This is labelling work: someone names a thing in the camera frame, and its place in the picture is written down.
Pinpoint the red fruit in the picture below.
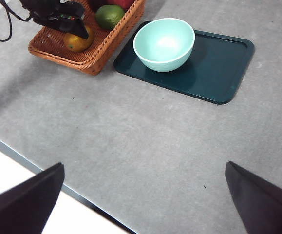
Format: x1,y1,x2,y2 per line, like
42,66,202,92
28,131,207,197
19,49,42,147
106,0,136,10

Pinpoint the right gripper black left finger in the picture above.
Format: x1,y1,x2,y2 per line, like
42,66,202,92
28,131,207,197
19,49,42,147
0,162,66,234

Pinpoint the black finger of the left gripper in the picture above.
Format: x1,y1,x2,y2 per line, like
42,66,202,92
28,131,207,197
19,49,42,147
62,17,90,40

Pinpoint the brown wicker basket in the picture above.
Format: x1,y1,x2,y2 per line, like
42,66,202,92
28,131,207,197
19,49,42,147
28,0,147,76

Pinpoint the teal ribbed bowl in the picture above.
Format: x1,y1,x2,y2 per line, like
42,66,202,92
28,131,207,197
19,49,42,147
132,17,196,73

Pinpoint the orange fruit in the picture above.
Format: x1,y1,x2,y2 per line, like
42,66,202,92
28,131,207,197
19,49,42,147
63,25,95,53

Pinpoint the black cable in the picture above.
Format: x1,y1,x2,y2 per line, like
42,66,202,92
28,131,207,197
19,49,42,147
0,0,32,42

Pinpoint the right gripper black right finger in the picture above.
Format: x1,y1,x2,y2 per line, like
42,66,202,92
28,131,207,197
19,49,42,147
224,160,282,234

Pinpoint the dark purple fruit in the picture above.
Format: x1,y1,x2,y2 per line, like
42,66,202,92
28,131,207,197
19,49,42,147
88,0,109,10

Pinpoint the green fruit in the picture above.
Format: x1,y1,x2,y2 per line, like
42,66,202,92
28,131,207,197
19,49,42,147
94,4,126,31

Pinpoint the dark rectangular tray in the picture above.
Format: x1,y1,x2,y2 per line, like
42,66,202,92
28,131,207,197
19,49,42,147
113,20,256,106

